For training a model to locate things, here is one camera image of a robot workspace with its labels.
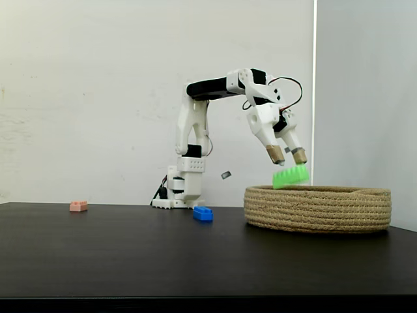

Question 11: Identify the green lego block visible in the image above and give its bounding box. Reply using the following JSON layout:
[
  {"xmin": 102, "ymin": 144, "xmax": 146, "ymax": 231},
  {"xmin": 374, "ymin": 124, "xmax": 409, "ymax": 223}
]
[{"xmin": 272, "ymin": 164, "xmax": 310, "ymax": 190}]

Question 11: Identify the blue lego block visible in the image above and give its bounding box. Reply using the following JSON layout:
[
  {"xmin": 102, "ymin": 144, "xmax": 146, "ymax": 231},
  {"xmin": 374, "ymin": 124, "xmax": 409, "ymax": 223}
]
[{"xmin": 192, "ymin": 205, "xmax": 214, "ymax": 223}]

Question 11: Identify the red white gripper cable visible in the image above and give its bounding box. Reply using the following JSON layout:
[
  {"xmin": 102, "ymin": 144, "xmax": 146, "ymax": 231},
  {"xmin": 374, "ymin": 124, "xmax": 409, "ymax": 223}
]
[{"xmin": 241, "ymin": 76, "xmax": 304, "ymax": 112}]

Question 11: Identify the woven rope basket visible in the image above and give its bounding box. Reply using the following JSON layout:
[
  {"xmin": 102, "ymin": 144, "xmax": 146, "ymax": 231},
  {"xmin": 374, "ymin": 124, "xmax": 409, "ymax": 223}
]
[{"xmin": 243, "ymin": 185, "xmax": 392, "ymax": 234}]

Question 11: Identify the black base cable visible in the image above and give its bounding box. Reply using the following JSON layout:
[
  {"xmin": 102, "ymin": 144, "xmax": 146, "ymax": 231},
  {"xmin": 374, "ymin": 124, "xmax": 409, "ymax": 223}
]
[{"xmin": 151, "ymin": 175, "xmax": 169, "ymax": 207}]

